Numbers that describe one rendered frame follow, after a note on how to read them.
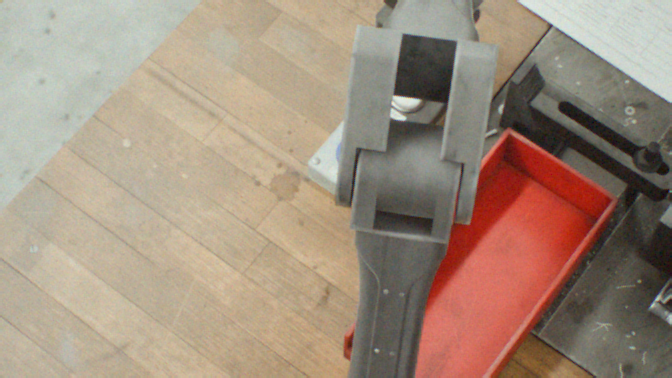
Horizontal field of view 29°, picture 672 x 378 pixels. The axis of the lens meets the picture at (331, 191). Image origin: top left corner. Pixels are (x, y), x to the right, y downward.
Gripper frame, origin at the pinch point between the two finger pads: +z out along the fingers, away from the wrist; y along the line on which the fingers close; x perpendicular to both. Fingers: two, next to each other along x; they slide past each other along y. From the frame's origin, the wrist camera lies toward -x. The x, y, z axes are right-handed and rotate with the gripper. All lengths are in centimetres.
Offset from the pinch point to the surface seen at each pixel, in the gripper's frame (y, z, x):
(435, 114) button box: 3.7, 3.5, 3.4
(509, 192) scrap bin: 5.2, 5.8, 13.1
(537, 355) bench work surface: 16.7, 6.0, 23.9
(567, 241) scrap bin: 6.1, 5.8, 20.1
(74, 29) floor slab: -14, 97, -82
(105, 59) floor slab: -12, 97, -73
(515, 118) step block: -0.3, 3.3, 9.7
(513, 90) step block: -0.4, -1.1, 8.8
